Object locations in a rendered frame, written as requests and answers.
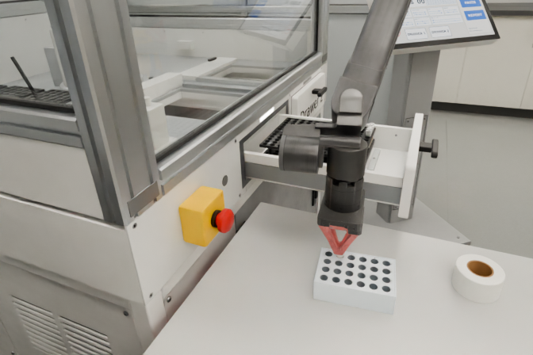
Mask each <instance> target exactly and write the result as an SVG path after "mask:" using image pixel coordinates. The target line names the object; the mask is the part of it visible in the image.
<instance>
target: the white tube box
mask: <svg viewBox="0 0 533 355"><path fill-rule="evenodd" d="M396 298H397V288H396V259H392V258H383V257H378V256H372V255H367V254H358V253H353V252H347V251H345V253H344V254H343V258H337V257H336V254H334V253H333V251H332V249H328V248H323V247H322V248H321V252H320V257H319V261H318V265H317V268H316V274H315V277H314V282H313V299H315V300H322V301H326V302H330V303H337V304H342V305H346V306H350V307H357V308H362V309H366V310H370V311H377V312H382V313H386V314H391V315H393V313H394V308H395V303H396Z"/></svg>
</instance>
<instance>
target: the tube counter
mask: <svg viewBox="0 0 533 355"><path fill-rule="evenodd" d="M416 2H417V5H418V6H437V5H448V4H457V2H456V1H455V0H416Z"/></svg>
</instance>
